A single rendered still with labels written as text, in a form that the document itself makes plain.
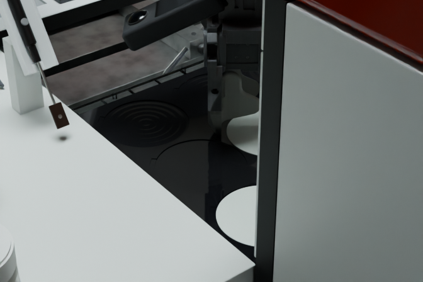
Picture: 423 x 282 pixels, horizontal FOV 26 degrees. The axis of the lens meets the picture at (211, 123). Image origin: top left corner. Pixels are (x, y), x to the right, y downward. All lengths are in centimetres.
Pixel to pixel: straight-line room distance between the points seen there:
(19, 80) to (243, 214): 27
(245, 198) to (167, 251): 19
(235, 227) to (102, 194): 15
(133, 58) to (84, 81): 8
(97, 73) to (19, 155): 32
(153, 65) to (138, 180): 38
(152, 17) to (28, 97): 16
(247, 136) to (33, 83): 25
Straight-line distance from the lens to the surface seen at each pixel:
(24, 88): 98
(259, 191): 73
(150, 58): 125
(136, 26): 98
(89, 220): 84
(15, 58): 96
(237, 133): 106
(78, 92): 119
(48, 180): 89
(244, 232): 92
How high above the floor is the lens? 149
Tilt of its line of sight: 33 degrees down
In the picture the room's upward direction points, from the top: straight up
